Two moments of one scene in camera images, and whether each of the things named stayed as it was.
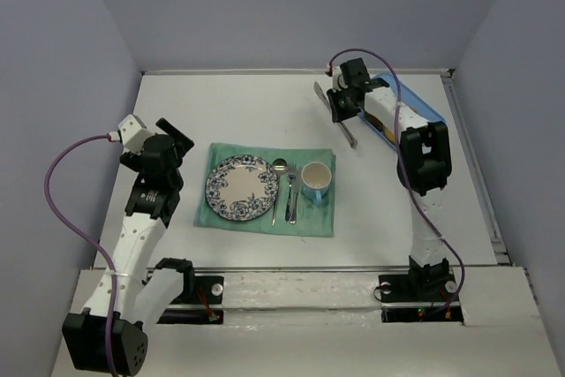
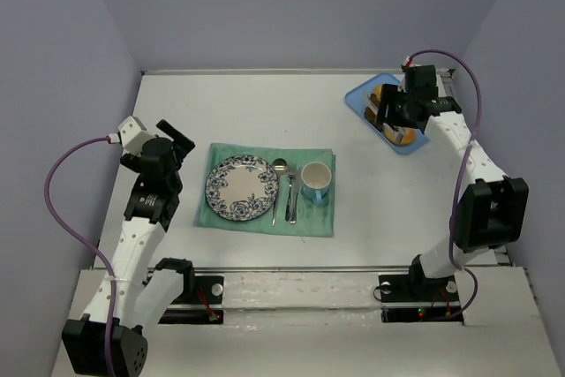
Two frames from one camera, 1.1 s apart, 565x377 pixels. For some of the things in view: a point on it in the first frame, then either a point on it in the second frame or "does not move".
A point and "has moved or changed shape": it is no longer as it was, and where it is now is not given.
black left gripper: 177,136 does not move
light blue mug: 315,178 does not move
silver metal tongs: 353,143 has moved or changed shape
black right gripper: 341,103 -> 395,105
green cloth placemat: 295,210 does not move
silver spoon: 279,168 does not move
